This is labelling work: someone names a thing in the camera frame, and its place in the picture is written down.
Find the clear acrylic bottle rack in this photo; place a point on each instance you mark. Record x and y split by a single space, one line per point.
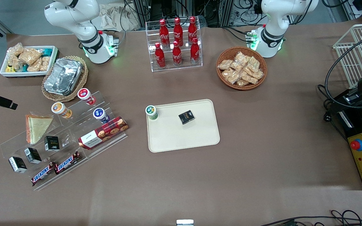
184 67

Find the oval wicker basket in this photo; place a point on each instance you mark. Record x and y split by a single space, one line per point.
83 80

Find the blue lid yogurt cup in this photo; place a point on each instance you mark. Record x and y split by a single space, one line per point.
100 114

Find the clear wrapped cracker pack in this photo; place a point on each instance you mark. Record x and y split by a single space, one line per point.
14 62
29 56
35 66
15 49
45 63

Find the white rectangular bin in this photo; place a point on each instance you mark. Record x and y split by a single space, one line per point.
27 74

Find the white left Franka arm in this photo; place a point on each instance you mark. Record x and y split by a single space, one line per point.
273 18

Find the clear wrapped biscuit pack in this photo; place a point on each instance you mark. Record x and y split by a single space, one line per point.
225 64
258 74
249 77
253 63
241 57
237 66
230 76
242 83

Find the green lid yogurt cup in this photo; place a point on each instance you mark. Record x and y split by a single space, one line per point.
151 112

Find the round brown wicker basket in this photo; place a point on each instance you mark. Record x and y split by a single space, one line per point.
226 53

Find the small white box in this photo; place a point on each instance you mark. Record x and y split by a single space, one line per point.
185 223

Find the small black box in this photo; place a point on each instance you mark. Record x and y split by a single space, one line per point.
32 155
17 164
52 143
186 117

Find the clear acrylic stepped display stand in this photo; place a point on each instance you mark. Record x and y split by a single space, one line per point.
74 125

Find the beige cloth bag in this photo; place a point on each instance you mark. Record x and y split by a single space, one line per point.
115 15

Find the Snickers chocolate bar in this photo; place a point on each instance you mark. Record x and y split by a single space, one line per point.
68 162
42 174

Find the red tartan cookie box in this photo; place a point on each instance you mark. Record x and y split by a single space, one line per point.
104 131

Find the red lid yogurt cup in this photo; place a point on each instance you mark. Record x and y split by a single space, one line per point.
85 95

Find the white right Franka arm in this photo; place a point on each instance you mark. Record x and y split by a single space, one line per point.
86 34

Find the red Coca-Cola bottle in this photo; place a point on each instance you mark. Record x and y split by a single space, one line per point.
178 31
194 51
177 55
164 33
192 29
160 56

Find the triangular sandwich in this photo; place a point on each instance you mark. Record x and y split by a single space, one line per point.
38 127

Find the beige plastic tray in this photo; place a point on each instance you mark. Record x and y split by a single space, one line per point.
181 138

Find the orange lid yogurt cup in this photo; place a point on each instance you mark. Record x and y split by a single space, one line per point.
60 109

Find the silver foil container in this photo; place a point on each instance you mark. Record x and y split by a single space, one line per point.
63 77

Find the teal snack packet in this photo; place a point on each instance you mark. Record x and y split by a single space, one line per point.
46 51

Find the black machine base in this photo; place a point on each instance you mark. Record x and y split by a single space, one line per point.
357 125

